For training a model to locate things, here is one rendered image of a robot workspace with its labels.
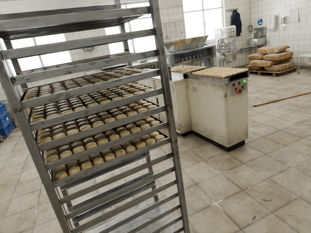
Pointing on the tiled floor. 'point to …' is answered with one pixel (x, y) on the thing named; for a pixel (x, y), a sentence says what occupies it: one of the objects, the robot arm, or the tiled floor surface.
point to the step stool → (306, 63)
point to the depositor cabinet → (183, 100)
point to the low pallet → (275, 71)
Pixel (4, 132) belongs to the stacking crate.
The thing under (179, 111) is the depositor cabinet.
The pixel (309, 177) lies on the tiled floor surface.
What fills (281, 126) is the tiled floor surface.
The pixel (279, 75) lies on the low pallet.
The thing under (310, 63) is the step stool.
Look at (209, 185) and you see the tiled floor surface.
